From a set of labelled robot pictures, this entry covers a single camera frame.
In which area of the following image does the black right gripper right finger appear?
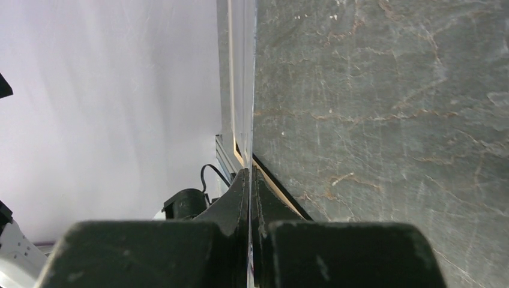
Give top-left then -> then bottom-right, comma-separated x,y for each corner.
251,169 -> 446,287

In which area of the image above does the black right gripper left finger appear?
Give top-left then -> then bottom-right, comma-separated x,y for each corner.
35,169 -> 249,287

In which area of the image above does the wooden picture frame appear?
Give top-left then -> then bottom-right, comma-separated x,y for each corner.
227,155 -> 312,227

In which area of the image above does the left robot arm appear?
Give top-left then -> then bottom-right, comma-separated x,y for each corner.
1,190 -> 214,287

